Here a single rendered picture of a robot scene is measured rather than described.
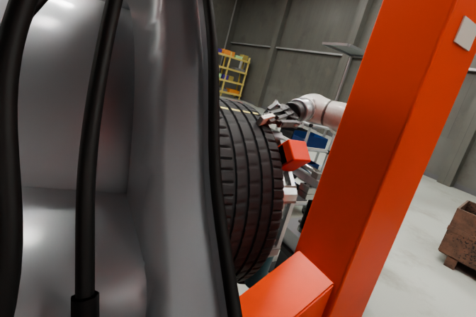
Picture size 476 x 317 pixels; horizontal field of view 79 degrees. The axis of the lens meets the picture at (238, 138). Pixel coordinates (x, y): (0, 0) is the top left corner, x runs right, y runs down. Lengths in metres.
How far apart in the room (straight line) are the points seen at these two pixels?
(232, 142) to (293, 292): 0.40
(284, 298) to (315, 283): 0.08
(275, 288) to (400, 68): 0.59
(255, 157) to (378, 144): 0.32
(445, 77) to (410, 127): 0.13
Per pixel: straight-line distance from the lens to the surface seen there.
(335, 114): 1.11
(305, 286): 0.80
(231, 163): 0.76
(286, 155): 0.89
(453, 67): 0.77
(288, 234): 2.02
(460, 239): 3.68
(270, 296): 0.81
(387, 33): 0.76
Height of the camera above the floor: 1.28
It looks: 12 degrees down
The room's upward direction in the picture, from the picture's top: 15 degrees clockwise
